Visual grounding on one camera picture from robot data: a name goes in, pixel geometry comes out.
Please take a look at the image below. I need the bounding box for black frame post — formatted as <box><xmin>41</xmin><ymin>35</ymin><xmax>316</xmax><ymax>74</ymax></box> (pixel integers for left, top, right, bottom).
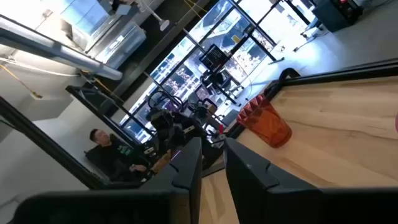
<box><xmin>0</xmin><ymin>96</ymin><xmax>141</xmax><ymax>190</ymax></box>

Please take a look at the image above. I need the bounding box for black monitor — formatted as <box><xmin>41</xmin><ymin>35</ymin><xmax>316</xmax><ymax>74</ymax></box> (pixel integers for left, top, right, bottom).
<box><xmin>198</xmin><ymin>43</ymin><xmax>228</xmax><ymax>72</ymax></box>

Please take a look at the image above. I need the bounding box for black cable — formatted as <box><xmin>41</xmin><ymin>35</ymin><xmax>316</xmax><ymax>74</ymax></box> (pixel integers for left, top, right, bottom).
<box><xmin>263</xmin><ymin>67</ymin><xmax>301</xmax><ymax>101</ymax></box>

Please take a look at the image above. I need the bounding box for black table edge rail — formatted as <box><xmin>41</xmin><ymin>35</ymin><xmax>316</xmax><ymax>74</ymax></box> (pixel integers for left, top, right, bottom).
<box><xmin>281</xmin><ymin>58</ymin><xmax>398</xmax><ymax>87</ymax></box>

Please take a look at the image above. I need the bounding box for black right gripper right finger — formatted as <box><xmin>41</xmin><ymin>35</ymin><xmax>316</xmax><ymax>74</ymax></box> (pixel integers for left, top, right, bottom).
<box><xmin>223</xmin><ymin>138</ymin><xmax>398</xmax><ymax>224</ymax></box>

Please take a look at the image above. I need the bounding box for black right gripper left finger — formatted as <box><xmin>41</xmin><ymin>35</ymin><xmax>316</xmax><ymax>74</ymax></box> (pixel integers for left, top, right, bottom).
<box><xmin>9</xmin><ymin>136</ymin><xmax>203</xmax><ymax>224</ymax></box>

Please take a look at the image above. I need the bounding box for black cart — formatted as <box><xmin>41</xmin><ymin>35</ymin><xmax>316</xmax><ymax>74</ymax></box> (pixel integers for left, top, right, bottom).
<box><xmin>312</xmin><ymin>0</ymin><xmax>364</xmax><ymax>33</ymax></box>

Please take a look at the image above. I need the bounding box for yellow cable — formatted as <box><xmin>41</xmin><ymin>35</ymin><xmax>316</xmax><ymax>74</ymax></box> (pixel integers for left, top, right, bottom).
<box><xmin>0</xmin><ymin>63</ymin><xmax>43</xmax><ymax>99</ymax></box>

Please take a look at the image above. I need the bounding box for grey ceiling light bar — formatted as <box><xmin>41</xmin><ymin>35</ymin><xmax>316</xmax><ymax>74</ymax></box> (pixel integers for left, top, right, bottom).
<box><xmin>0</xmin><ymin>14</ymin><xmax>124</xmax><ymax>82</ymax></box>

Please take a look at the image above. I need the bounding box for person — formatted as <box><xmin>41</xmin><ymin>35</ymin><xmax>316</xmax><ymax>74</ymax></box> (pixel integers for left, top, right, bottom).
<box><xmin>85</xmin><ymin>128</ymin><xmax>150</xmax><ymax>183</ymax></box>

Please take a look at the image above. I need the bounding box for orange faceted plastic cup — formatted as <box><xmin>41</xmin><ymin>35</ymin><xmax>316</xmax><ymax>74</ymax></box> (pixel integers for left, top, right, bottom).
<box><xmin>236</xmin><ymin>94</ymin><xmax>293</xmax><ymax>149</ymax></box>

